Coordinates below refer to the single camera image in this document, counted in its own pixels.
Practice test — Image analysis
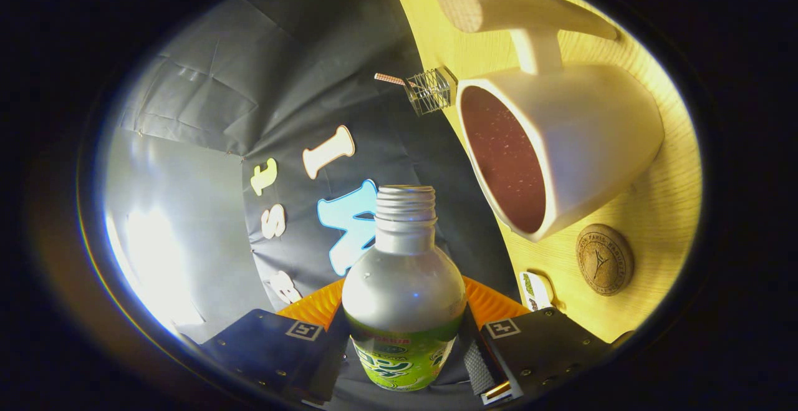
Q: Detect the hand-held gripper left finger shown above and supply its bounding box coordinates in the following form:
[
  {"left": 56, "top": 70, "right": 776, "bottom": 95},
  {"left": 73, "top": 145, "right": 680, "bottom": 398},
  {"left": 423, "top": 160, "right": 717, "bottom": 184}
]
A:
[{"left": 181, "top": 277, "right": 350, "bottom": 405}]

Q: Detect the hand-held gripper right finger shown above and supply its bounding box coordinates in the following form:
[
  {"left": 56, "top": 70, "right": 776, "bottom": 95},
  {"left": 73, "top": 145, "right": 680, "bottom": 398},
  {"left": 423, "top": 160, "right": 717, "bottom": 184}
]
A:
[{"left": 461, "top": 276, "right": 633, "bottom": 407}]

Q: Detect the silver bottle with green label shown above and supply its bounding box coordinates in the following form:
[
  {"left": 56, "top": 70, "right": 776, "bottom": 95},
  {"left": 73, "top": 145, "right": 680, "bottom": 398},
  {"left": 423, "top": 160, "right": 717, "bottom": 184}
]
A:
[{"left": 342, "top": 185, "right": 467, "bottom": 392}]

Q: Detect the round cork coaster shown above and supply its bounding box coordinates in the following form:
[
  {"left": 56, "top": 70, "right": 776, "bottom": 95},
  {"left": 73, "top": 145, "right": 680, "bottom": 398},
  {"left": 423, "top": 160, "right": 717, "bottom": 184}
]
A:
[{"left": 575, "top": 223, "right": 635, "bottom": 297}]

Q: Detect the white cup with handle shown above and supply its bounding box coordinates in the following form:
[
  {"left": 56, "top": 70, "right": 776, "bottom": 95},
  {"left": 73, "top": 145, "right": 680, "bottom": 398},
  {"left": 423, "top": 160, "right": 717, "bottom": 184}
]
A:
[{"left": 435, "top": 0, "right": 665, "bottom": 243}]

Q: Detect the white divided dish with beans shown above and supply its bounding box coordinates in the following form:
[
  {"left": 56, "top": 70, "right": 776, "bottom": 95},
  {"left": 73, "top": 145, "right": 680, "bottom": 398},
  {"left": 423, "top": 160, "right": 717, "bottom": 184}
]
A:
[{"left": 519, "top": 271, "right": 555, "bottom": 312}]

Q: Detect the wooden table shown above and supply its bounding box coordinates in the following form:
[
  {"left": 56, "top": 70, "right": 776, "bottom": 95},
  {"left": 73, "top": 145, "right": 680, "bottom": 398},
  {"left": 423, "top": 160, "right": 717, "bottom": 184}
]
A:
[{"left": 380, "top": 0, "right": 704, "bottom": 344}]

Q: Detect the black backdrop cloth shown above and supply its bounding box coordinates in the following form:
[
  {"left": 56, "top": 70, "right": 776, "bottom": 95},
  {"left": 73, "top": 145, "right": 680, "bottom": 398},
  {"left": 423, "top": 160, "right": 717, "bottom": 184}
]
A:
[{"left": 118, "top": 0, "right": 521, "bottom": 411}]

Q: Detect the wire mesh basket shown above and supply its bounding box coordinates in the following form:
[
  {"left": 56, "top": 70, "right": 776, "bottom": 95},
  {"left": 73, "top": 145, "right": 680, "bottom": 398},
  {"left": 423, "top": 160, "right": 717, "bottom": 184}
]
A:
[{"left": 404, "top": 66, "right": 459, "bottom": 117}]

